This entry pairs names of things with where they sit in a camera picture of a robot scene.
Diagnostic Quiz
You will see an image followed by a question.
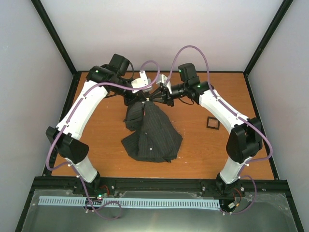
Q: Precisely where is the dark pinstriped shirt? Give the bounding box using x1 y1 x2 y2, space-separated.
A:
121 101 183 163

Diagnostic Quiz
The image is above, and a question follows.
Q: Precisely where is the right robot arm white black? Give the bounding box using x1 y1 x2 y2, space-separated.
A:
149 63 263 195

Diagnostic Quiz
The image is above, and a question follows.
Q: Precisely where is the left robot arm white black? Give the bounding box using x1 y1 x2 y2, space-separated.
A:
46 54 149 195

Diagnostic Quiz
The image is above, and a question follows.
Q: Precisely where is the clear plastic sheet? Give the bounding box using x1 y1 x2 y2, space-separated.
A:
25 190 296 232

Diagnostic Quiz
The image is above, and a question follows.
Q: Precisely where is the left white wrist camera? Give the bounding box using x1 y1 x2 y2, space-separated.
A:
131 71 152 93

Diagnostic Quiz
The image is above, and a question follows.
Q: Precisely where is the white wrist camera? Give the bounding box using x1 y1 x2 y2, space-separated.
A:
131 71 152 93
156 74 172 93

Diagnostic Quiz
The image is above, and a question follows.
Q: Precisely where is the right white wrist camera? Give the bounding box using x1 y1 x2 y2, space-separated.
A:
156 74 172 93

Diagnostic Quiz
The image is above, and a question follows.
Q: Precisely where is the black square frame tray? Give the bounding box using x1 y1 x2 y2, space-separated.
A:
206 116 220 130

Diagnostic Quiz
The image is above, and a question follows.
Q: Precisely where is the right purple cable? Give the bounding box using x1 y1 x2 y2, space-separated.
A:
169 45 274 216

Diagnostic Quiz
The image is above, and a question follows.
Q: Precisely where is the purple cable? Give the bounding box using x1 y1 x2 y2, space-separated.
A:
45 60 161 220
169 45 274 216

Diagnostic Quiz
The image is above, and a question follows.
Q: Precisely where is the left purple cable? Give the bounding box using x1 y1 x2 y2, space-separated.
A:
45 60 161 220

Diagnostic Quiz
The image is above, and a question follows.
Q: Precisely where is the black enclosure frame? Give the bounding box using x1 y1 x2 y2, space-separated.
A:
15 0 304 232

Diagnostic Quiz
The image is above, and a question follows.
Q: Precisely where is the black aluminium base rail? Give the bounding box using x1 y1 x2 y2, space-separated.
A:
33 176 289 198

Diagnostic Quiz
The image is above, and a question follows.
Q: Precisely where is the light blue slotted cable duct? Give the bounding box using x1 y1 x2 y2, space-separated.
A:
38 196 220 210

